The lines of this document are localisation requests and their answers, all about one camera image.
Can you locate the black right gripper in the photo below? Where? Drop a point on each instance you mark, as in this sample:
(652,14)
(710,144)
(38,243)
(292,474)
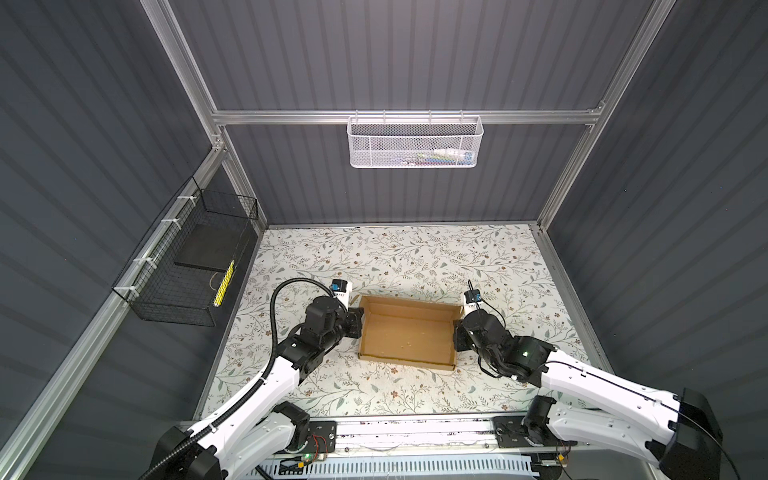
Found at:
(457,334)

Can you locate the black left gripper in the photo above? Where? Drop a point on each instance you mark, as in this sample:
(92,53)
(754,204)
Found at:
(352,316)

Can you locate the brown cardboard box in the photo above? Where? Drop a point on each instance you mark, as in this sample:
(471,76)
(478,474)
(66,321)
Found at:
(408,332)

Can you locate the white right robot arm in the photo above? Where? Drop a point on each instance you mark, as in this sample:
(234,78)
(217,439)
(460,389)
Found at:
(675,433)

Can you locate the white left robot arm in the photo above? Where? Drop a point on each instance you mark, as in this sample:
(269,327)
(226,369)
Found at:
(258,421)

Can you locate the black foam pad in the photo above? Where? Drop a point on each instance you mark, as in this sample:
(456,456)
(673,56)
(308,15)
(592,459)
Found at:
(208,248)

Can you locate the items in white basket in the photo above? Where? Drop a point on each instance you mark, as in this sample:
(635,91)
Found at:
(441,157)

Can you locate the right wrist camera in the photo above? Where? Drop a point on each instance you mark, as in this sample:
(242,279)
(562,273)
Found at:
(472,301)

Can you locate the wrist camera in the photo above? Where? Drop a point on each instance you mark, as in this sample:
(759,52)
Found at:
(472,301)
(341,290)

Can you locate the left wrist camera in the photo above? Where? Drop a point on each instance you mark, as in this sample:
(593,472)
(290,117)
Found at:
(341,290)

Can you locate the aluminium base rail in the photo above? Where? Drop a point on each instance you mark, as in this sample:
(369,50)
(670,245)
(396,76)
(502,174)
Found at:
(420,432)

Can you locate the white vented cable duct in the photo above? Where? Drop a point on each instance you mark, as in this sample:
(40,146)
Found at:
(473,466)

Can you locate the black wire mesh basket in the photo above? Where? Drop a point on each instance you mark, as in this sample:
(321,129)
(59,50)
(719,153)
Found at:
(157,290)

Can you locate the white wire mesh basket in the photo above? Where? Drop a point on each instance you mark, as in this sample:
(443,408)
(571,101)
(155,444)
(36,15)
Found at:
(383,146)

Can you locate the aluminium horizontal frame bar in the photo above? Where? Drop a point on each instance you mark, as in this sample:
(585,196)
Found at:
(340,117)

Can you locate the aluminium right corner post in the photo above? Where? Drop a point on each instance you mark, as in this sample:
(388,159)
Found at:
(637,50)

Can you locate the aluminium frame corner post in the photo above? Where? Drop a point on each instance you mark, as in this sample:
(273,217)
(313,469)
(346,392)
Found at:
(169,32)

